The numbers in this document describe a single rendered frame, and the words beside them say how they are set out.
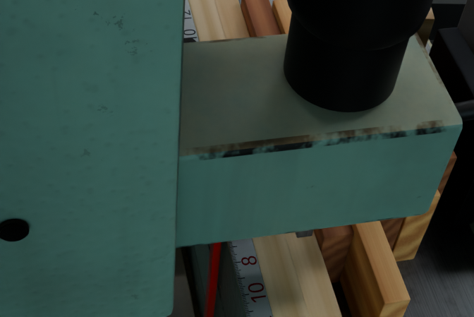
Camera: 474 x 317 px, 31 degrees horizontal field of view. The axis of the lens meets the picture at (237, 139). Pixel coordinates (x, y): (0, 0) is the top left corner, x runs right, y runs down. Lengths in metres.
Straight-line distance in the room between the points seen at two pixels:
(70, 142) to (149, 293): 0.10
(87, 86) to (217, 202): 0.13
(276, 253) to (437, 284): 0.12
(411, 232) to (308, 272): 0.07
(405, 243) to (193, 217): 0.18
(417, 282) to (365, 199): 0.14
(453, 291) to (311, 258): 0.10
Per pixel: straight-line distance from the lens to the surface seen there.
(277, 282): 0.46
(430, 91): 0.39
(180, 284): 0.61
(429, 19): 0.65
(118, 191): 0.30
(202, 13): 0.60
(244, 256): 0.46
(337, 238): 0.48
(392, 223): 0.50
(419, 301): 0.53
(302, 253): 0.48
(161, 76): 0.26
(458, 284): 0.54
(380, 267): 0.46
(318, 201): 0.39
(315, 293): 0.47
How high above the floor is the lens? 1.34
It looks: 49 degrees down
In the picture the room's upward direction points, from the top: 7 degrees clockwise
